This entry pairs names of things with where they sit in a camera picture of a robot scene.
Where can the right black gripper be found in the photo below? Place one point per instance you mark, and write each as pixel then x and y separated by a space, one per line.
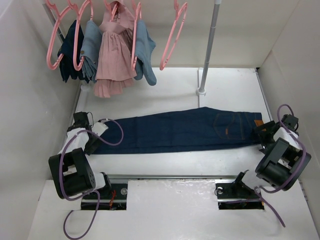
pixel 264 144

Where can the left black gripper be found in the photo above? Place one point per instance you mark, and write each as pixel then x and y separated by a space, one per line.
pixel 90 146

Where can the dark blue jeans trousers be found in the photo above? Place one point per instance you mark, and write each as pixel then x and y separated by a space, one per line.
pixel 198 129

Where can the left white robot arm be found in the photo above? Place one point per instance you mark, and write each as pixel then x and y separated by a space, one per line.
pixel 70 169

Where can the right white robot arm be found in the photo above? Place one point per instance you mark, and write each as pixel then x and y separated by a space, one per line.
pixel 284 159

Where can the pink hanger with light jeans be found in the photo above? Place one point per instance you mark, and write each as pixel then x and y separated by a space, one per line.
pixel 137 16

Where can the pink hanger with dress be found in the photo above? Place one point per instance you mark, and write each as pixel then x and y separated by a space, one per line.
pixel 114 12

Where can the pink hanger far left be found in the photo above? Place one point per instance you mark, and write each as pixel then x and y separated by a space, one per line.
pixel 60 16

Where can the empty pink hanger right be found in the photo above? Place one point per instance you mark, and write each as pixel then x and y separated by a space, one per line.
pixel 175 32

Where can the pink hanging dress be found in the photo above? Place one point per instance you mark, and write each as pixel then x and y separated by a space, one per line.
pixel 114 72

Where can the right white rack foot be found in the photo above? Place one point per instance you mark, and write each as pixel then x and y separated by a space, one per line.
pixel 201 95

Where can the dark blue hanging garment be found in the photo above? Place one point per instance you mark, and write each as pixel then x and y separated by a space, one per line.
pixel 66 65

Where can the light blue hanging jeans left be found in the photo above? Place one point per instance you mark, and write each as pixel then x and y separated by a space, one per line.
pixel 90 50

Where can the light blue hanging jeans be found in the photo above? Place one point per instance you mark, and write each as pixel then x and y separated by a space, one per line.
pixel 90 50
pixel 144 47

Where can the light blue hanging jeans right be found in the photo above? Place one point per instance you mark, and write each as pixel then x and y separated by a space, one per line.
pixel 144 47

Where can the right grey rack pole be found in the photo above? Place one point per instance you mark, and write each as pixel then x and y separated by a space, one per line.
pixel 211 36

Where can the grey rack pole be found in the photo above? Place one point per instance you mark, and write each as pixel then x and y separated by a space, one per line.
pixel 52 12
pixel 211 36

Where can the left grey rack pole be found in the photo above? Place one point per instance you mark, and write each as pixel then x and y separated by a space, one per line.
pixel 52 12

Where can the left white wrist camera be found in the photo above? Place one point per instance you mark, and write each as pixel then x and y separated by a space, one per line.
pixel 99 128

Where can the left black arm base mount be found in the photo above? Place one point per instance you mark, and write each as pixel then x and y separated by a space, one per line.
pixel 111 199

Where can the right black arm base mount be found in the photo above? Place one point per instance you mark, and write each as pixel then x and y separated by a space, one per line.
pixel 230 197

